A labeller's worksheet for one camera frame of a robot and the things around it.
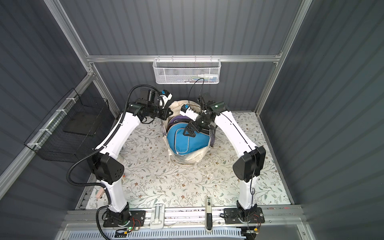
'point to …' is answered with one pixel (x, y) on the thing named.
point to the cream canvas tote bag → (173, 109)
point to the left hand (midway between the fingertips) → (173, 112)
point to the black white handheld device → (208, 214)
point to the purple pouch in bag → (179, 119)
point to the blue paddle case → (182, 144)
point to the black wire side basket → (74, 129)
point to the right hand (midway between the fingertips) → (191, 126)
